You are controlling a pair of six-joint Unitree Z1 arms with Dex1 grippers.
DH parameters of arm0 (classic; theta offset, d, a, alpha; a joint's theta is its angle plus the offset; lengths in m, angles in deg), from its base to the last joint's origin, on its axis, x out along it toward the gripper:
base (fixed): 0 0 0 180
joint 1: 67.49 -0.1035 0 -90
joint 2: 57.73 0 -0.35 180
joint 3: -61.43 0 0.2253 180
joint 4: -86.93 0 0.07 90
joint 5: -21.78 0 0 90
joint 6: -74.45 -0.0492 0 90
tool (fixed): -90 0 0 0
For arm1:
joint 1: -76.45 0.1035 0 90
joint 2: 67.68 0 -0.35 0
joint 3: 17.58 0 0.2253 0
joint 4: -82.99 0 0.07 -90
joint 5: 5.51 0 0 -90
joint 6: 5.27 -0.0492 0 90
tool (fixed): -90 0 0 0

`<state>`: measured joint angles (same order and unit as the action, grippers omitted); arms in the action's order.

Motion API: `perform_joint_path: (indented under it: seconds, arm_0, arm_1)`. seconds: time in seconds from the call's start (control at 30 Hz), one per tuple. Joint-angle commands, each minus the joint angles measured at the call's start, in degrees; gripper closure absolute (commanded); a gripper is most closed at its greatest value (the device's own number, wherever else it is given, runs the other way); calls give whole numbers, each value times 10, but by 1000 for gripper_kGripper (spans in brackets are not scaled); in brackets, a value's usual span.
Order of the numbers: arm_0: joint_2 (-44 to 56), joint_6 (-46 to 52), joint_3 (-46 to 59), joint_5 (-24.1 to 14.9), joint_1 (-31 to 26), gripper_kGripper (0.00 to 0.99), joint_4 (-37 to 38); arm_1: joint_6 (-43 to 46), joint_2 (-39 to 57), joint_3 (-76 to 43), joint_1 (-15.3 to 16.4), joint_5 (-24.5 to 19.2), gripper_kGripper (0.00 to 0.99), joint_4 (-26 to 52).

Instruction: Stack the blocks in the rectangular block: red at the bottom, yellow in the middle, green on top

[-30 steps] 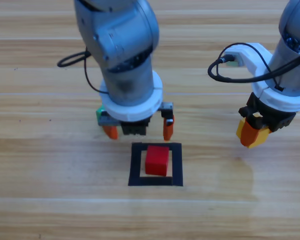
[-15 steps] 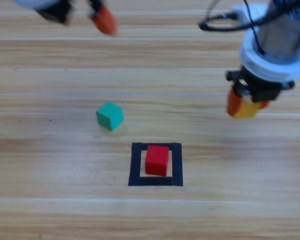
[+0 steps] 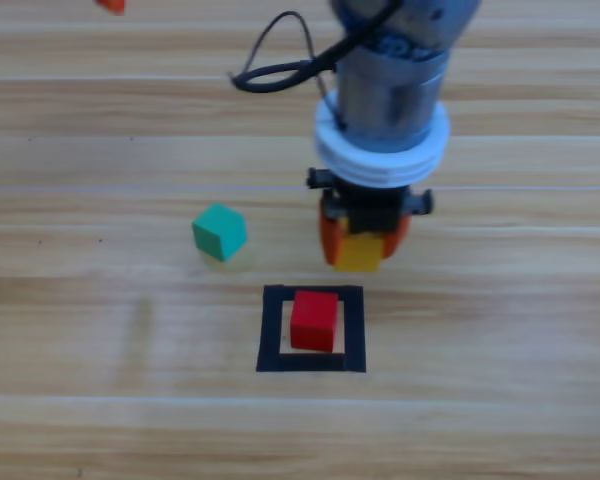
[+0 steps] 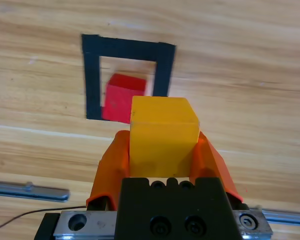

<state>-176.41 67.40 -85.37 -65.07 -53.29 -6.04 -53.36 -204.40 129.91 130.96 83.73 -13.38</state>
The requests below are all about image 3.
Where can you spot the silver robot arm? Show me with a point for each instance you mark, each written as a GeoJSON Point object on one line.
{"type": "Point", "coordinates": [385, 95]}

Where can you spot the green wooden block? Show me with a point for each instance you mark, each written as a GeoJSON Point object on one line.
{"type": "Point", "coordinates": [217, 232]}

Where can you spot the yellow wooden block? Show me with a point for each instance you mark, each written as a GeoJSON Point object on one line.
{"type": "Point", "coordinates": [357, 255]}

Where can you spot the black tape square outline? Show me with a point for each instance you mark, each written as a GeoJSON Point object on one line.
{"type": "Point", "coordinates": [270, 330]}

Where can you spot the red wooden block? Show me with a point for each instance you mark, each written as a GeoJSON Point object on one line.
{"type": "Point", "coordinates": [312, 320]}

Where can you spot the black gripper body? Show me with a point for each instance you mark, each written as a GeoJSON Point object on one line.
{"type": "Point", "coordinates": [375, 210]}

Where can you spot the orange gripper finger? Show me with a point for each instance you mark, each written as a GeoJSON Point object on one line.
{"type": "Point", "coordinates": [395, 245]}
{"type": "Point", "coordinates": [332, 240]}
{"type": "Point", "coordinates": [111, 5]}

